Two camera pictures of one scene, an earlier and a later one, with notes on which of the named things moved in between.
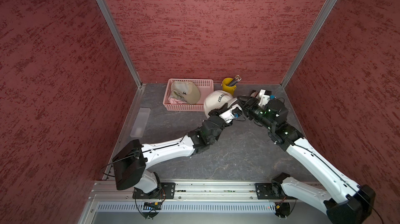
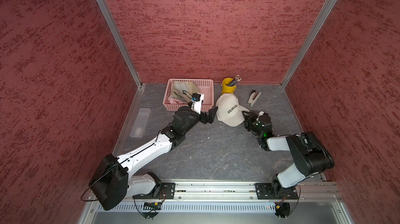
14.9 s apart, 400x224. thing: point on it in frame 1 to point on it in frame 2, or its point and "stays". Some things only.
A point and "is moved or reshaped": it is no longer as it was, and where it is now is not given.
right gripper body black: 252,110 to 251,123
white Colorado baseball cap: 217,99 is moved or reshaped
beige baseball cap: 185,90 stays
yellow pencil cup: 226,85 stays
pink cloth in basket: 172,100 stays
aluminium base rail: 189,191 stays
